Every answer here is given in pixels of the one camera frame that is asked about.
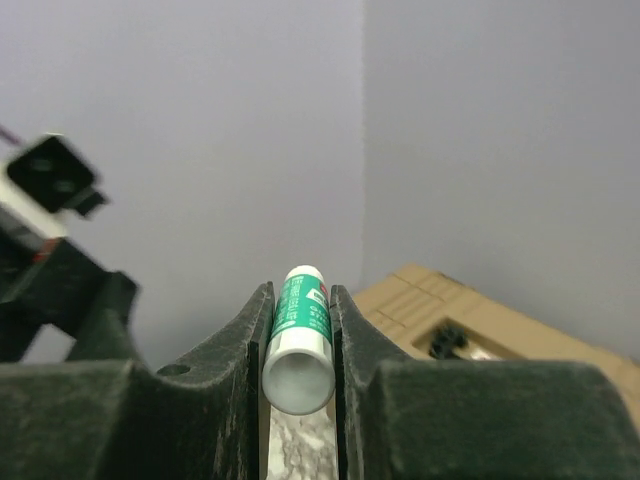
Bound white green glue stick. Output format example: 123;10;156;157
262;265;335;416

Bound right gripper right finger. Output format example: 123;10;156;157
330;285;639;479

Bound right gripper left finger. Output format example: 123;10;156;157
1;283;275;479

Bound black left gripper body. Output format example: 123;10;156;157
1;239;138;363

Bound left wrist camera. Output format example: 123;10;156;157
1;133;108;254

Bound tan plastic toolbox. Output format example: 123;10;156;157
354;264;639;424

